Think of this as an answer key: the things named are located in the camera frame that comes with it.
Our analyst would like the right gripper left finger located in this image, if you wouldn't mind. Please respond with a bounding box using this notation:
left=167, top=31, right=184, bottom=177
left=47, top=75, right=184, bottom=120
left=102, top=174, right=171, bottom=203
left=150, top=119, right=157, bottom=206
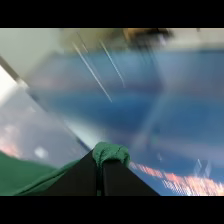
left=42, top=149, right=99, bottom=197

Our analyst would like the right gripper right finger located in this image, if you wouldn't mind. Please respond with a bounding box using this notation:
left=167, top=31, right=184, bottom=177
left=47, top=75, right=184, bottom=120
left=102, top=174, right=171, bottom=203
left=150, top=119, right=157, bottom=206
left=101, top=159, right=160, bottom=197

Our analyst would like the green garment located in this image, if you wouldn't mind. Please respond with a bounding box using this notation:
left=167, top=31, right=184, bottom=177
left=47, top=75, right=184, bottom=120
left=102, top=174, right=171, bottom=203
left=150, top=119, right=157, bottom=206
left=0, top=141, right=132, bottom=197

